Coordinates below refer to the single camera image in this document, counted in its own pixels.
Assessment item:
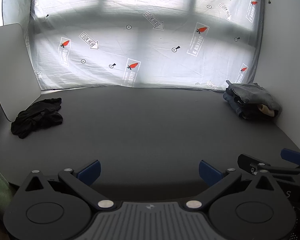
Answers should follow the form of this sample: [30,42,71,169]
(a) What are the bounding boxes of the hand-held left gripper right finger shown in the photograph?
[185,159,282,211]

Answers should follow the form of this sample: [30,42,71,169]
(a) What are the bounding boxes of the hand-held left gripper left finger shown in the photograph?
[20,159,115,211]

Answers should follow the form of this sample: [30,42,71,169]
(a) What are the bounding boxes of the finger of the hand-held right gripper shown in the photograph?
[280,148,300,167]
[237,154,280,175]

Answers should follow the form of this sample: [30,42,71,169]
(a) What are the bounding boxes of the black long-sleeve shirt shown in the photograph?
[11,97,63,139]

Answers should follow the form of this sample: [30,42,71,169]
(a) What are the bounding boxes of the dark garment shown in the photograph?
[240,104,275,120]

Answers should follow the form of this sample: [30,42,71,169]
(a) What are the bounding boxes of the beige cloth item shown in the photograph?
[257,104,277,117]

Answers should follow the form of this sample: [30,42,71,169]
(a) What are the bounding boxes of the white board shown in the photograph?
[0,23,42,122]

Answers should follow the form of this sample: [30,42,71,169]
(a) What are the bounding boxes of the printed white sheet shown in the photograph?
[1,0,265,92]

